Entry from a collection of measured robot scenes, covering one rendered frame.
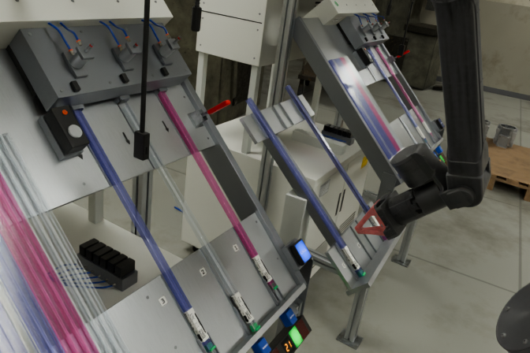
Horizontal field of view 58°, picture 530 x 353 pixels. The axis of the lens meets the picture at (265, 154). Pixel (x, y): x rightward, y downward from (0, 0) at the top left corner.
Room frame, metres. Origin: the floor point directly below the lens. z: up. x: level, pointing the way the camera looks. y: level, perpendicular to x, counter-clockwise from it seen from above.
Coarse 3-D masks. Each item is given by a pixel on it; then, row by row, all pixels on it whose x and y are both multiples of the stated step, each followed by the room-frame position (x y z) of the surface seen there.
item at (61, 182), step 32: (0, 64) 0.78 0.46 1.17; (0, 96) 0.73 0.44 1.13; (0, 128) 0.69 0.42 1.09; (32, 128) 0.73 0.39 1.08; (96, 128) 0.82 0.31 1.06; (128, 128) 0.88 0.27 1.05; (160, 128) 0.94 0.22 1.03; (192, 128) 1.01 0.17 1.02; (32, 160) 0.69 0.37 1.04; (64, 160) 0.73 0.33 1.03; (96, 160) 0.77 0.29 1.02; (128, 160) 0.82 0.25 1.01; (64, 192) 0.69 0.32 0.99
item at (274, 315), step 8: (296, 288) 0.88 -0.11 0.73; (304, 288) 0.88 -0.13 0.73; (288, 296) 0.85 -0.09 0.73; (296, 296) 0.85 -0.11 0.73; (280, 304) 0.82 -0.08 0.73; (288, 304) 0.82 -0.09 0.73; (272, 312) 0.79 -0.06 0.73; (280, 312) 0.79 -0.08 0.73; (264, 320) 0.77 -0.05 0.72; (272, 320) 0.76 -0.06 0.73; (264, 328) 0.74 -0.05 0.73; (248, 336) 0.72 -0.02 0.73; (256, 336) 0.71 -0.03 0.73; (240, 344) 0.70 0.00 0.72; (248, 344) 0.69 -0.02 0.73; (232, 352) 0.67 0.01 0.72; (240, 352) 0.67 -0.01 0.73
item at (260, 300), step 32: (256, 224) 0.94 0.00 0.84; (192, 256) 0.77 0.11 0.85; (224, 256) 0.82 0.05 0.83; (160, 288) 0.67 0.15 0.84; (192, 288) 0.72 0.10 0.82; (224, 288) 0.76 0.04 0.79; (256, 288) 0.82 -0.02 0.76; (288, 288) 0.88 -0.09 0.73; (128, 320) 0.60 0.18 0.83; (160, 320) 0.63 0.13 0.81; (224, 320) 0.71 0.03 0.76; (256, 320) 0.76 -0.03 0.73; (160, 352) 0.59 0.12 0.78; (192, 352) 0.63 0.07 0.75; (224, 352) 0.67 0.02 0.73
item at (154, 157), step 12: (132, 120) 0.89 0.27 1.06; (156, 156) 0.86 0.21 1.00; (156, 168) 0.85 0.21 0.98; (168, 180) 0.84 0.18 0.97; (180, 192) 0.84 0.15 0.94; (180, 204) 0.82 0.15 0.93; (192, 216) 0.82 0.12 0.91; (192, 228) 0.81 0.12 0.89; (204, 240) 0.80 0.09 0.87; (216, 264) 0.78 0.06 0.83; (228, 276) 0.77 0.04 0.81; (228, 288) 0.76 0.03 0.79; (252, 324) 0.73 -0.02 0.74
